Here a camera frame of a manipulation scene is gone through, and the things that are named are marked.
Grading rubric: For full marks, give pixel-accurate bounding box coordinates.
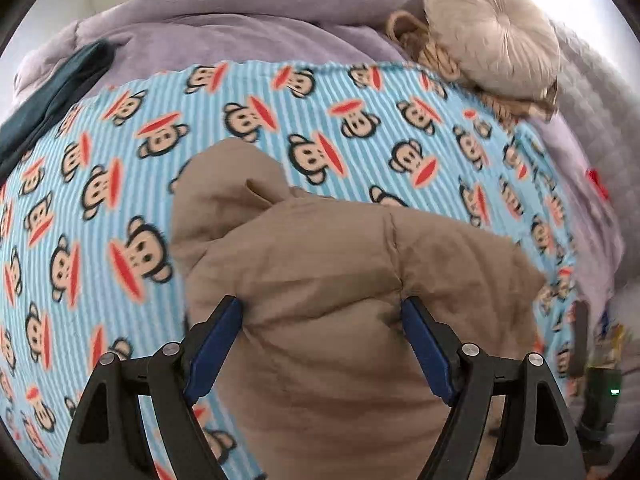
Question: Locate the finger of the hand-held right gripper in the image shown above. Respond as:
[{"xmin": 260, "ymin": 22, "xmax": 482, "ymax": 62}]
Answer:
[{"xmin": 570, "ymin": 300, "xmax": 592, "ymax": 381}]

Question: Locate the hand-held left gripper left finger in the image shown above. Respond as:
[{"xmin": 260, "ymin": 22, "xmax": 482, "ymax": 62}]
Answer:
[{"xmin": 59, "ymin": 295, "xmax": 244, "ymax": 480}]

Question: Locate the tan quilted jacket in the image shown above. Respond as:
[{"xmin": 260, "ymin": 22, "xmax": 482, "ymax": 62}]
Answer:
[{"xmin": 170, "ymin": 137, "xmax": 548, "ymax": 480}]

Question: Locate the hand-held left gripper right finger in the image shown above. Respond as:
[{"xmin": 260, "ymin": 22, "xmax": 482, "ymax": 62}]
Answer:
[{"xmin": 400, "ymin": 296, "xmax": 586, "ymax": 480}]

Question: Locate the woven rope basket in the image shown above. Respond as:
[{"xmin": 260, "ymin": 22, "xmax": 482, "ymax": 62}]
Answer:
[{"xmin": 385, "ymin": 9, "xmax": 560, "ymax": 123}]

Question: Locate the small red object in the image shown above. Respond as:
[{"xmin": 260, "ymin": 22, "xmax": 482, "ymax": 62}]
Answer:
[{"xmin": 585, "ymin": 167, "xmax": 612, "ymax": 201}]

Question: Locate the round beige velvet pillow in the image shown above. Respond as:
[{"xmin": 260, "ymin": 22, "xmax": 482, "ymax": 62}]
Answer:
[{"xmin": 422, "ymin": 0, "xmax": 562, "ymax": 101}]

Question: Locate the blue striped monkey print blanket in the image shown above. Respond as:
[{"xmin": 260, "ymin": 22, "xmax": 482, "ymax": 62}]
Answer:
[{"xmin": 0, "ymin": 59, "xmax": 583, "ymax": 480}]

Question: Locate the purple plush blanket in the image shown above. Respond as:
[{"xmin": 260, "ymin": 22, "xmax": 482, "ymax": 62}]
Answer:
[{"xmin": 12, "ymin": 0, "xmax": 431, "ymax": 106}]

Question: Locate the dark teal cloth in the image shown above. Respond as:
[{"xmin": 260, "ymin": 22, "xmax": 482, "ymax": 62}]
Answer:
[{"xmin": 0, "ymin": 40, "xmax": 117, "ymax": 181}]

